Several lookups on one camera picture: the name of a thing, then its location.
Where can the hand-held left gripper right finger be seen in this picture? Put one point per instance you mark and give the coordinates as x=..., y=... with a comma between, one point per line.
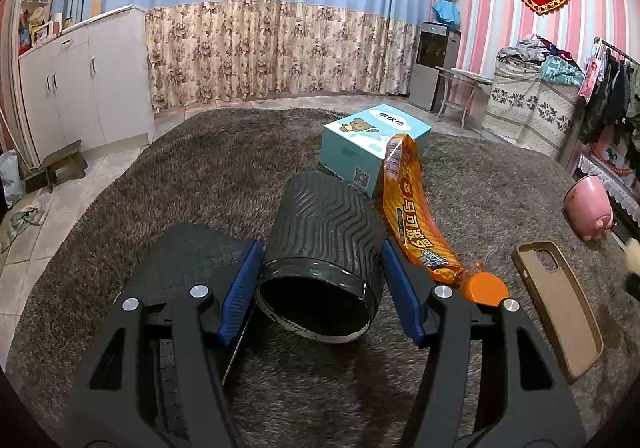
x=405, y=293

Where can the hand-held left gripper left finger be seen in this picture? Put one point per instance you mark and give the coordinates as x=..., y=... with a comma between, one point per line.
x=242, y=288

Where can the black ribbed cylinder bin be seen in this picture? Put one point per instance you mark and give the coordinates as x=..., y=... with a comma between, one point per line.
x=325, y=228

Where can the orange round lid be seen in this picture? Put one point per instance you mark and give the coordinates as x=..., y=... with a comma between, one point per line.
x=485, y=287

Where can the orange snack packet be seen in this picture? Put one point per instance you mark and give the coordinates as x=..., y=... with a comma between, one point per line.
x=405, y=198

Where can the brown shaggy rug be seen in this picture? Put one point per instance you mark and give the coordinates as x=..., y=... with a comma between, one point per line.
x=225, y=168

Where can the light blue cardboard box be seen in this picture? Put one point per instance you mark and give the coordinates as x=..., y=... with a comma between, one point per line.
x=360, y=148

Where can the brown phone case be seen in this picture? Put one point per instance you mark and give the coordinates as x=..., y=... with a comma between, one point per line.
x=565, y=318

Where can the pink mug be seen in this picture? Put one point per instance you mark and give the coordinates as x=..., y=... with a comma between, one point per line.
x=587, y=205

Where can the patterned cloth covered cabinet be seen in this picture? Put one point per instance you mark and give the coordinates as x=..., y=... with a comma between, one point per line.
x=530, y=113

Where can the small wooden stool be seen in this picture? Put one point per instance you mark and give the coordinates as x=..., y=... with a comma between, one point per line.
x=60, y=160

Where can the small metal table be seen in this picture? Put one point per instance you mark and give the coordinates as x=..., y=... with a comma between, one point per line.
x=465, y=78

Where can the crumpled cloth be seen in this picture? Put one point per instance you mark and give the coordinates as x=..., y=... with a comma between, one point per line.
x=25, y=220

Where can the water dispenser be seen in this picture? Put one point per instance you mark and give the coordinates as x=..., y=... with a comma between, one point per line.
x=432, y=63

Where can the low shelf with lace cloth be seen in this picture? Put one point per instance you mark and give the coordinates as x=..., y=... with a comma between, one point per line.
x=610, y=178

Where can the white cabinet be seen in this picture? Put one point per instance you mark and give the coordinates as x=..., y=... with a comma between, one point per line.
x=100, y=88

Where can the white plastic bag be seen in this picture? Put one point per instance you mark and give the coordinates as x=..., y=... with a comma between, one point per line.
x=10, y=178

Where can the pile of clothes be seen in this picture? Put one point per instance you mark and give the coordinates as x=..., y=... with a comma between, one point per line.
x=540, y=53

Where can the blue covered water bottle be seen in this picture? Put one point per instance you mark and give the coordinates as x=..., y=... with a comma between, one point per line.
x=446, y=13

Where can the row of hanging clothes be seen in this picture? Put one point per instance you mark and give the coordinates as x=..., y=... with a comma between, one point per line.
x=615, y=98

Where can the pile of small boxes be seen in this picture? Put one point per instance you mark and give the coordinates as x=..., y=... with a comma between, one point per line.
x=40, y=25

